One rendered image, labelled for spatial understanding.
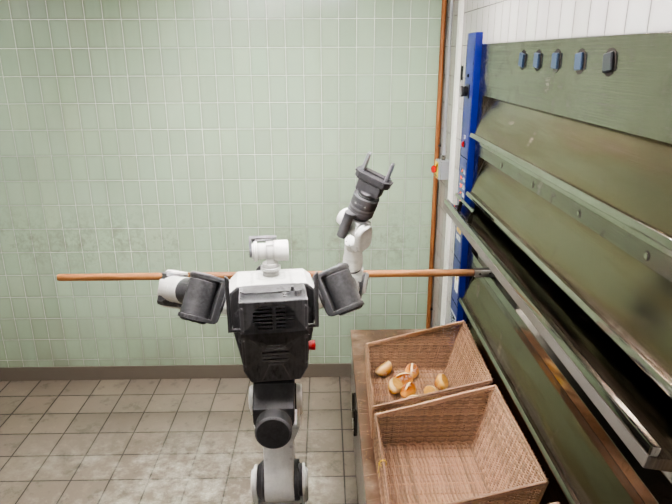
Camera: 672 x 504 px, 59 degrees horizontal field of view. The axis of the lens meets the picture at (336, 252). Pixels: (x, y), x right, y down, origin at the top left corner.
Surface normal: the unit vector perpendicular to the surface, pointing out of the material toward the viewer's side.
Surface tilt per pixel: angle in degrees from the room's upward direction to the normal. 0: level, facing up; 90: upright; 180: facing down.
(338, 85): 90
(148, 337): 90
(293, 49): 90
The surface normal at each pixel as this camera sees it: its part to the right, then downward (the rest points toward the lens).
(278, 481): 0.04, -0.06
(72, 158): 0.02, 0.32
